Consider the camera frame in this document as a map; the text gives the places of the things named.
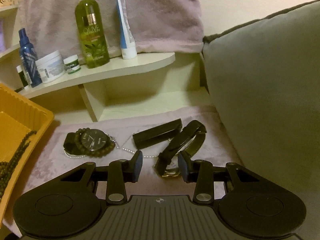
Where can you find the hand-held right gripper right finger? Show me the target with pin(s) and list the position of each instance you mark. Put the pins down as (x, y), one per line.
(182, 166)

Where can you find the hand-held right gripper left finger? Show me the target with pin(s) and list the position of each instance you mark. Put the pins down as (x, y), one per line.
(138, 166)

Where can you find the yellow plastic basket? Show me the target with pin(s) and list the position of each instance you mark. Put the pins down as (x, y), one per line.
(32, 112)

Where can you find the black rectangular box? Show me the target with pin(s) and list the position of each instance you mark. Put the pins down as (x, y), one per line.
(157, 132)

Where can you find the black round wristwatch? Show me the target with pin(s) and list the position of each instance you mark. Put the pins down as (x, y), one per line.
(91, 141)

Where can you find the pink fleece bed blanket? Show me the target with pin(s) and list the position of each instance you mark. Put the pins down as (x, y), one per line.
(80, 170)

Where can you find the cream corner shelf unit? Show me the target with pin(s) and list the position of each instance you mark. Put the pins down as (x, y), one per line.
(120, 70)

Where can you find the grey pillow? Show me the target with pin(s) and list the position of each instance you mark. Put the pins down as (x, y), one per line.
(270, 92)

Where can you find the small green label jar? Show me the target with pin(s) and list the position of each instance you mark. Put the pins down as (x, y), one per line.
(72, 65)

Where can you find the white and blue tube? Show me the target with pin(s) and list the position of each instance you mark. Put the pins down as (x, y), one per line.
(126, 42)

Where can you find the white cream jar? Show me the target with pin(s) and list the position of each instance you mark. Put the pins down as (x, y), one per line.
(51, 67)

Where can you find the green spray bottle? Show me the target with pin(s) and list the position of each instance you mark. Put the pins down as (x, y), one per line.
(93, 40)

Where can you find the small dark white-capped bottle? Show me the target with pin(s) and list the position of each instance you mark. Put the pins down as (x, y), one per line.
(22, 77)

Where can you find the blue spray bottle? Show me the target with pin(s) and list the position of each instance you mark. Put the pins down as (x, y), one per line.
(28, 60)

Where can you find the hanging pink fleece blanket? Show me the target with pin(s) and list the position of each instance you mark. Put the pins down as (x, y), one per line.
(155, 12)

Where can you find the purple tube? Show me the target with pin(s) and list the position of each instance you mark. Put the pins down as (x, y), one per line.
(1, 38)

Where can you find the tan cardboard box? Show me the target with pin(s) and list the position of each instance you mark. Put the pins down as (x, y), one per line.
(6, 1)

